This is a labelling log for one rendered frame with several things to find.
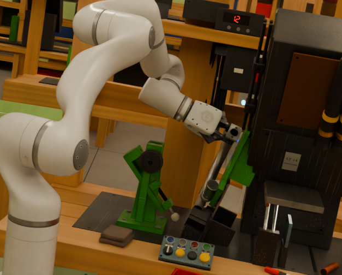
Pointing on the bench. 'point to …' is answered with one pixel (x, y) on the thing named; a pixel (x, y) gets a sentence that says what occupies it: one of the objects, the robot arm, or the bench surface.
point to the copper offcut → (329, 268)
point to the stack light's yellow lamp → (328, 9)
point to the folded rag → (117, 235)
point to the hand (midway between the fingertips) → (229, 135)
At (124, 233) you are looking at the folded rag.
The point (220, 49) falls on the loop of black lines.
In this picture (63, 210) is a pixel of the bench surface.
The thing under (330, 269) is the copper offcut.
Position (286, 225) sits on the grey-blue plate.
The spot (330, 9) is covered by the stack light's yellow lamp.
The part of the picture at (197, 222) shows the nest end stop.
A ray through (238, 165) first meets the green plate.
